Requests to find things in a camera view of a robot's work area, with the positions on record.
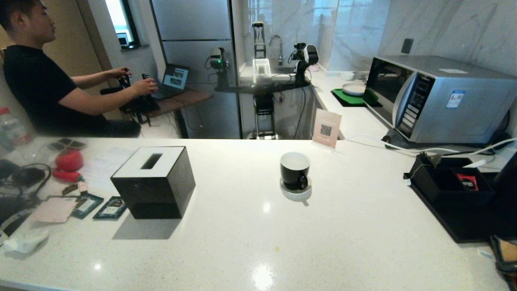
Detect black electric kettle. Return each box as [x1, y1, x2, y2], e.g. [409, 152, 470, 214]
[495, 152, 517, 239]

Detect white power cable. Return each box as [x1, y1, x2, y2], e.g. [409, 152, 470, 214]
[343, 135, 517, 157]

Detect black teleoperation leader arms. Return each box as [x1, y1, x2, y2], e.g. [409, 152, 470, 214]
[117, 69, 161, 124]

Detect person in black shirt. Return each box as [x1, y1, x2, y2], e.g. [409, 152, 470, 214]
[0, 0, 158, 138]

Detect red chili pepper toy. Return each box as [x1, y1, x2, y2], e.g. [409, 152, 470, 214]
[52, 169, 84, 183]

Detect black serving tray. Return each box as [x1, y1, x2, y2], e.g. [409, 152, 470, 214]
[404, 170, 517, 243]

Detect teal tea bag packet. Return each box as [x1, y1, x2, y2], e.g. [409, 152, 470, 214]
[92, 196, 128, 220]
[71, 193, 104, 220]

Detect chrome faucet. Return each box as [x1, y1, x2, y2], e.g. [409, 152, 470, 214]
[269, 35, 285, 66]

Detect orange cloth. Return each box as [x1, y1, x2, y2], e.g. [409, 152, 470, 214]
[490, 236, 517, 289]

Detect wooden desk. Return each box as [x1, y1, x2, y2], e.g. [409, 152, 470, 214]
[101, 87, 214, 138]

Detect window dark frame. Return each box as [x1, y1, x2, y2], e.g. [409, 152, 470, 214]
[104, 0, 142, 50]

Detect dark sectioned dish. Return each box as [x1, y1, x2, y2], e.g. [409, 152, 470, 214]
[48, 137, 87, 152]

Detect black round device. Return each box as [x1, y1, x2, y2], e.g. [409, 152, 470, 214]
[11, 167, 46, 187]

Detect crumpled white tissue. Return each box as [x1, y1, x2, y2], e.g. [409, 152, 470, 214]
[2, 230, 49, 254]

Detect pink QR code sign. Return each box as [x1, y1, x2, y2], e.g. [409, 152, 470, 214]
[311, 108, 343, 152]

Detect red sachet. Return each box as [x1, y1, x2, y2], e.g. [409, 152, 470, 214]
[456, 173, 479, 191]

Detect black organizer box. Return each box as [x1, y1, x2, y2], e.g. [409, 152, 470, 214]
[404, 154, 496, 207]

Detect silver microwave oven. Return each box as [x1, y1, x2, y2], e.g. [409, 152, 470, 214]
[365, 55, 517, 144]

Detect black mug white inside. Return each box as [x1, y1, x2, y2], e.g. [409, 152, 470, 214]
[280, 152, 311, 191]

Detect torn brown packet strip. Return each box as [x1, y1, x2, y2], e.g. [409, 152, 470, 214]
[62, 181, 88, 196]

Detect black cable with plug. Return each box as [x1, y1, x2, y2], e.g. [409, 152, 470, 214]
[0, 162, 53, 211]

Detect white plate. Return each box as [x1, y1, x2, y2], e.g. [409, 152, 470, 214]
[342, 83, 367, 97]

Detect red strawberry toy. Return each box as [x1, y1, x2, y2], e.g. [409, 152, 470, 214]
[55, 150, 84, 171]

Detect silver refrigerator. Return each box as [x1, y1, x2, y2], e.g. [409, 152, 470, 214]
[149, 0, 243, 139]

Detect black tissue box white lid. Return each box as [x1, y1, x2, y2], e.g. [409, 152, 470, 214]
[110, 146, 196, 220]

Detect white round coaster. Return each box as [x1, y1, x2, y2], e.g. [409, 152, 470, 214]
[280, 177, 313, 201]

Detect open laptop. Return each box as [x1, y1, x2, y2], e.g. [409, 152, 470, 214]
[151, 64, 190, 100]

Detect clear water bottle red cap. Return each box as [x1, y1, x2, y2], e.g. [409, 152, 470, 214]
[0, 107, 33, 148]

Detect printed white paper sheet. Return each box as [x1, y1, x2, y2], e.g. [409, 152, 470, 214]
[81, 148, 136, 194]

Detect pink torn packet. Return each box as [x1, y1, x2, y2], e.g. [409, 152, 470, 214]
[33, 197, 77, 224]

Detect black white jointed arm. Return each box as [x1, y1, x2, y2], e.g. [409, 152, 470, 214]
[289, 42, 319, 84]

